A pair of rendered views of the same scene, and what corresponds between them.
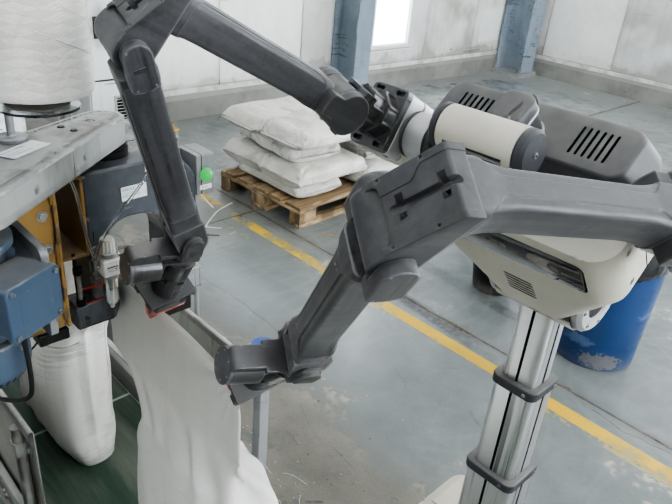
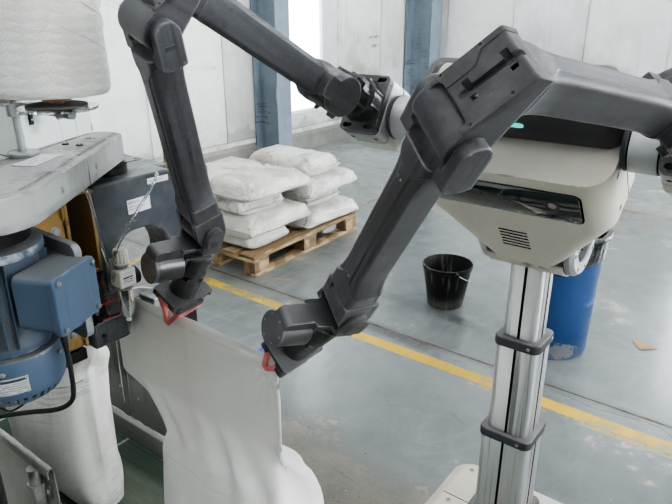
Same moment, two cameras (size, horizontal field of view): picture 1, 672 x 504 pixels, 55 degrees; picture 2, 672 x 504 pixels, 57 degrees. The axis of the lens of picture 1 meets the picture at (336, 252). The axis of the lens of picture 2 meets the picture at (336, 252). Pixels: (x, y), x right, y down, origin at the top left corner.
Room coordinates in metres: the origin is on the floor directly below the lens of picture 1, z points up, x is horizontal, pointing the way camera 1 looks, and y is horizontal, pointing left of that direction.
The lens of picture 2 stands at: (-0.07, 0.15, 1.65)
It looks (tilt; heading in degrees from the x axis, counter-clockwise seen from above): 21 degrees down; 353
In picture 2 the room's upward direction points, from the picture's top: straight up
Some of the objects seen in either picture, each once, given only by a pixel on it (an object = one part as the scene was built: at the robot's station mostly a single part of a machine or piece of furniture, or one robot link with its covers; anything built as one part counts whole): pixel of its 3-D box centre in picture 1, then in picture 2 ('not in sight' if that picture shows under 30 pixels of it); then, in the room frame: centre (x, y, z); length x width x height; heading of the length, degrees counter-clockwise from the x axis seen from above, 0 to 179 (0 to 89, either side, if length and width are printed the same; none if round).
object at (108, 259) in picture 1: (111, 271); (125, 284); (1.09, 0.44, 1.14); 0.05 x 0.04 x 0.16; 136
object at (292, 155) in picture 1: (290, 138); (234, 195); (4.18, 0.38, 0.44); 0.66 x 0.42 x 0.14; 40
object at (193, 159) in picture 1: (195, 168); not in sight; (1.32, 0.32, 1.28); 0.08 x 0.05 x 0.09; 46
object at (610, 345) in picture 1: (607, 291); (553, 285); (2.69, -1.30, 0.32); 0.51 x 0.48 x 0.65; 136
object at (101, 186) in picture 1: (110, 196); (108, 219); (1.29, 0.50, 1.21); 0.30 x 0.25 x 0.30; 46
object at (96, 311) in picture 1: (90, 307); (103, 326); (1.12, 0.50, 1.04); 0.08 x 0.06 x 0.05; 136
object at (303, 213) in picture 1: (322, 179); (268, 231); (4.43, 0.15, 0.07); 1.20 x 0.82 x 0.14; 138
